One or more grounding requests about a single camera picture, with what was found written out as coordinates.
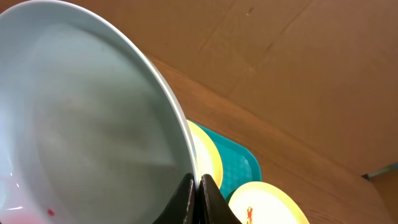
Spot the light blue plate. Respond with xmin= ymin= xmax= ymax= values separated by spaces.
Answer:
xmin=1 ymin=1 xmax=197 ymax=223

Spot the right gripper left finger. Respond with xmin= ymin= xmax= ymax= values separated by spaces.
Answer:
xmin=153 ymin=173 xmax=196 ymax=224

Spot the teal plastic tray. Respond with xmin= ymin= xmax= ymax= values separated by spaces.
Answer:
xmin=198 ymin=125 xmax=262 ymax=202

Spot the yellow plate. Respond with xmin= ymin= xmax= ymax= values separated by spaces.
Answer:
xmin=187 ymin=120 xmax=223 ymax=189
xmin=229 ymin=182 xmax=309 ymax=224

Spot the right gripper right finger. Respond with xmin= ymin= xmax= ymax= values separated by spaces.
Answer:
xmin=198 ymin=174 xmax=241 ymax=224

